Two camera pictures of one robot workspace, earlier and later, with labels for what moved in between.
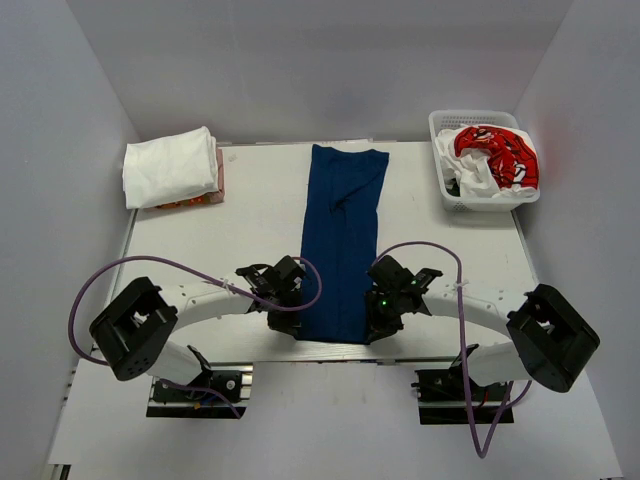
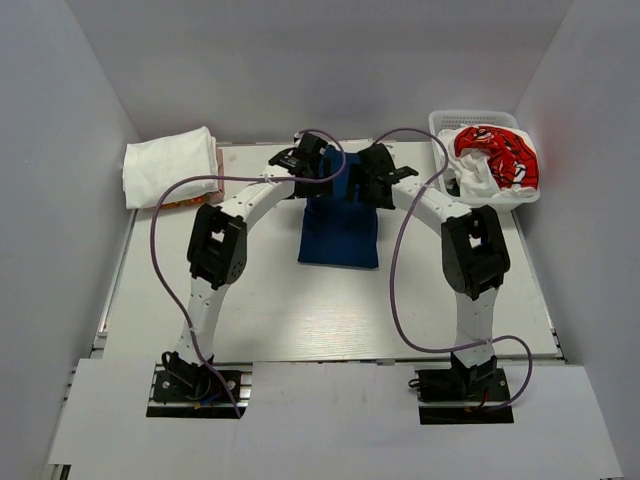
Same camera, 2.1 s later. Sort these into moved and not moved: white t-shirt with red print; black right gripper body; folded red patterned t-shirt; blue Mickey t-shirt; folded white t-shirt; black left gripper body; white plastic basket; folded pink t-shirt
Moved: black left gripper body; blue Mickey t-shirt; black right gripper body
Not moved: folded pink t-shirt; folded white t-shirt; white t-shirt with red print; folded red patterned t-shirt; white plastic basket
